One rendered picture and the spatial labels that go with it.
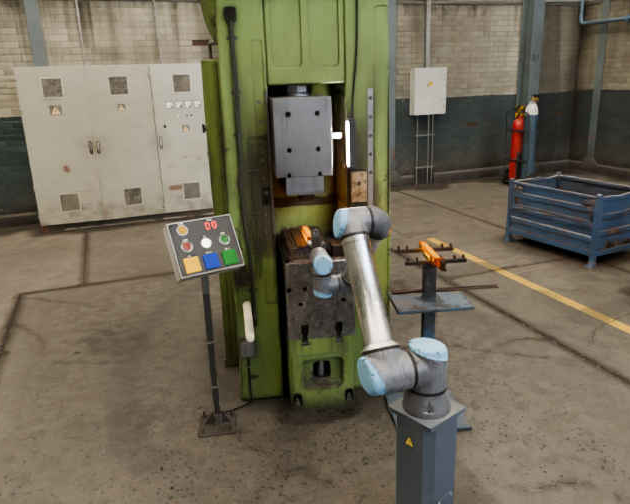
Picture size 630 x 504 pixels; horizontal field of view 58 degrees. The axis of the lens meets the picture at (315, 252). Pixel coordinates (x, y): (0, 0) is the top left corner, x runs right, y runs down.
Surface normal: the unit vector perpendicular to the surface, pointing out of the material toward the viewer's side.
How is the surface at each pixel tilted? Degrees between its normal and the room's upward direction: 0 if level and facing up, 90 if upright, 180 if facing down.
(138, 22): 88
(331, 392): 90
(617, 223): 90
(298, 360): 90
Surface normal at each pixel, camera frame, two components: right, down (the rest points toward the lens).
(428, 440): -0.08, 0.29
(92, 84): 0.38, 0.25
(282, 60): 0.15, 0.29
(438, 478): 0.65, 0.20
